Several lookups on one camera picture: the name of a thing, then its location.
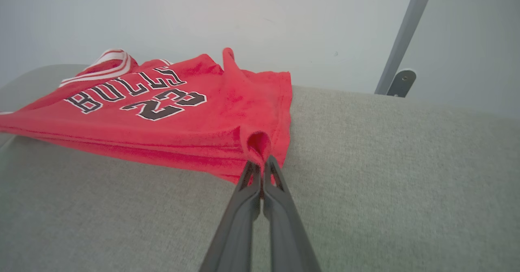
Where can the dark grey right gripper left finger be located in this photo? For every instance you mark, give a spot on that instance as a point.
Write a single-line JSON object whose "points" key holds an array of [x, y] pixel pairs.
{"points": [[237, 231]]}

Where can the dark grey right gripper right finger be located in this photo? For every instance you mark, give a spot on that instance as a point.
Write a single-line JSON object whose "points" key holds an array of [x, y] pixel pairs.
{"points": [[286, 231]]}

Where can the red basketball jersey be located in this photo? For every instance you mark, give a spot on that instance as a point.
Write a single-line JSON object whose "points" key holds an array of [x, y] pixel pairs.
{"points": [[211, 121]]}

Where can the grey fabric sofa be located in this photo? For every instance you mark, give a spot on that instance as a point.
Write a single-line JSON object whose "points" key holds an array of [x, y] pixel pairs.
{"points": [[386, 182]]}

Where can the grey metal post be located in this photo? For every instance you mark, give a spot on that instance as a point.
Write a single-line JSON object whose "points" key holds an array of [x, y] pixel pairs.
{"points": [[406, 28]]}

